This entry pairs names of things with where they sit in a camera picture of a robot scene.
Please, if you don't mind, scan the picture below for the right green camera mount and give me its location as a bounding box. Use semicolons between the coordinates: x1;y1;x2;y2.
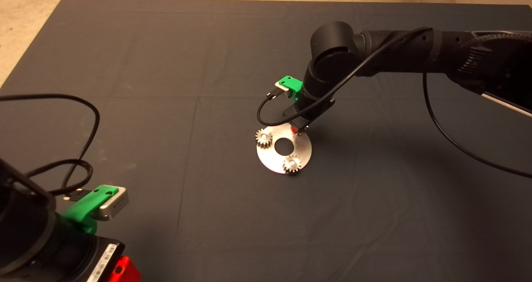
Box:
278;76;303;101

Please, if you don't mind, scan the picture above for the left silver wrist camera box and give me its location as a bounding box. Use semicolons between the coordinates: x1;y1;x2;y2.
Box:
99;186;129;221

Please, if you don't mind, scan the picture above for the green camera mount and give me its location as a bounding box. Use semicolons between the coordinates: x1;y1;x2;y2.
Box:
278;76;303;101
60;185;119;234

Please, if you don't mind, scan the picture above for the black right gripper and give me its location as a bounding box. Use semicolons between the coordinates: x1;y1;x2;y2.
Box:
283;96;335;134

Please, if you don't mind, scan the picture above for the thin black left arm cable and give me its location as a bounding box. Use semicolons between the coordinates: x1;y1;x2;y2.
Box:
0;94;101;190

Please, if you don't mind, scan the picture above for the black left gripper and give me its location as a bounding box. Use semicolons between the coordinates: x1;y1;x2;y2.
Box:
49;233;142;282

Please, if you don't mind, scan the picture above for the braided black left camera cable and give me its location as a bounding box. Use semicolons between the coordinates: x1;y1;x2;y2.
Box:
25;159;94;202

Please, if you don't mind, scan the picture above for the black right camera cable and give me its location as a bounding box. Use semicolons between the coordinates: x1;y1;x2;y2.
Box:
256;27;532;179

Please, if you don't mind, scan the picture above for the round metal carrier plate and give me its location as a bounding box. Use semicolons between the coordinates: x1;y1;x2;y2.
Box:
256;124;312;174

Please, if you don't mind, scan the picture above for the bright steel planetary gear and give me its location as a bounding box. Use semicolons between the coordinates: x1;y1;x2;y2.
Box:
255;128;273;148

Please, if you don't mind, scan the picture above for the left green camera mount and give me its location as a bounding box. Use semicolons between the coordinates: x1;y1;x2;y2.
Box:
60;185;119;234

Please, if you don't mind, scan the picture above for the dark grey table cloth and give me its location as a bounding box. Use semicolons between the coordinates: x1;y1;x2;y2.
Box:
0;0;532;282

